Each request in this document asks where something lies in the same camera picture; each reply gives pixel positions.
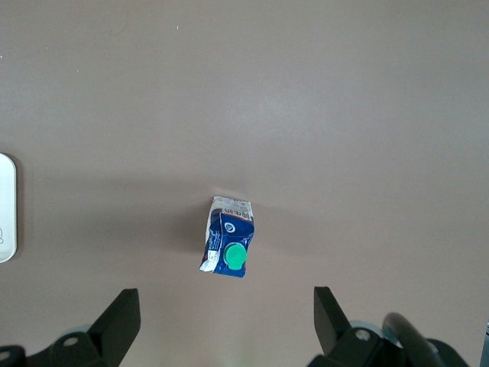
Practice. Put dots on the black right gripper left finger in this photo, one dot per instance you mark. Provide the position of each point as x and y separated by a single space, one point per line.
111 329

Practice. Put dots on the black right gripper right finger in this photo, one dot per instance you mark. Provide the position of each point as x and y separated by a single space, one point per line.
336 332

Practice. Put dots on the blue white milk carton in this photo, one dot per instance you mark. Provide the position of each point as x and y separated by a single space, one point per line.
227 241

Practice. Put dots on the cream rectangular tray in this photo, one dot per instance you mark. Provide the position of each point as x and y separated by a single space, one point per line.
7 208

